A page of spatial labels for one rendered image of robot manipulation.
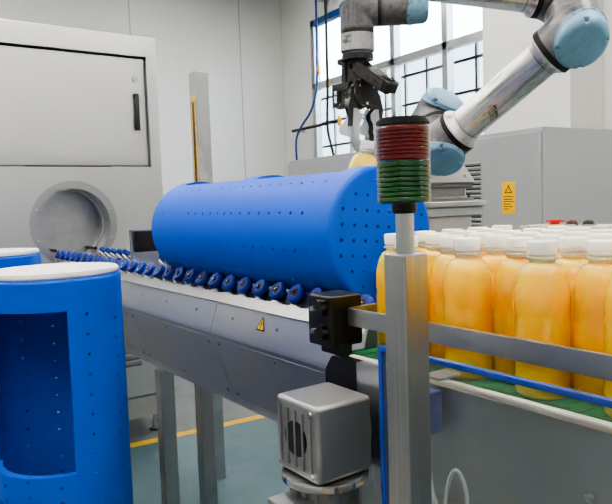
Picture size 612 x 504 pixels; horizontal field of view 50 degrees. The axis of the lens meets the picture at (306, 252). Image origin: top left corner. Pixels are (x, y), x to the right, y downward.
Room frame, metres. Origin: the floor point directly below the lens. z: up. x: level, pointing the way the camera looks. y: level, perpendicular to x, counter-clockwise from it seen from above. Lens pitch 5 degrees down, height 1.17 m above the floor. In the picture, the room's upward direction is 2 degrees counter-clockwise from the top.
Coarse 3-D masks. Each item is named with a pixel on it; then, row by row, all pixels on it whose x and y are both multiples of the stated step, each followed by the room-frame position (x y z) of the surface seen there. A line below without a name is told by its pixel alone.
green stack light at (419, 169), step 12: (384, 168) 0.76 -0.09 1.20; (396, 168) 0.75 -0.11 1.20; (408, 168) 0.75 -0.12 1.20; (420, 168) 0.75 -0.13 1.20; (384, 180) 0.76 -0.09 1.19; (396, 180) 0.75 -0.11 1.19; (408, 180) 0.75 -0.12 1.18; (420, 180) 0.75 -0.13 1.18; (384, 192) 0.76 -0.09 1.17; (396, 192) 0.75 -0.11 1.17; (408, 192) 0.75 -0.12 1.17; (420, 192) 0.75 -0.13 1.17
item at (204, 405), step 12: (204, 396) 2.17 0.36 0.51; (204, 408) 2.17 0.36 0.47; (204, 420) 2.17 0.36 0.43; (204, 432) 2.17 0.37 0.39; (204, 444) 2.16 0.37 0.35; (204, 456) 2.16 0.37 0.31; (204, 468) 2.16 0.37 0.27; (204, 480) 2.16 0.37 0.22; (216, 480) 2.19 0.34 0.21; (204, 492) 2.17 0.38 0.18; (216, 492) 2.19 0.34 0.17
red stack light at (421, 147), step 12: (384, 132) 0.76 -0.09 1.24; (396, 132) 0.75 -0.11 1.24; (408, 132) 0.75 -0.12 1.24; (420, 132) 0.75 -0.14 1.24; (384, 144) 0.76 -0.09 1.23; (396, 144) 0.75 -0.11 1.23; (408, 144) 0.75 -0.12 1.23; (420, 144) 0.75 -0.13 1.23; (384, 156) 0.76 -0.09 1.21; (396, 156) 0.75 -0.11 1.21; (408, 156) 0.75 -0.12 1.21; (420, 156) 0.75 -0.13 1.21
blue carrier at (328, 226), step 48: (192, 192) 1.84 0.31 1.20; (240, 192) 1.61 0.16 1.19; (288, 192) 1.43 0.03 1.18; (336, 192) 1.28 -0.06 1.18; (192, 240) 1.74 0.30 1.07; (240, 240) 1.53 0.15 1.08; (288, 240) 1.37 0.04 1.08; (336, 240) 1.27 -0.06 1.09; (288, 288) 1.53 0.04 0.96; (336, 288) 1.32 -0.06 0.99
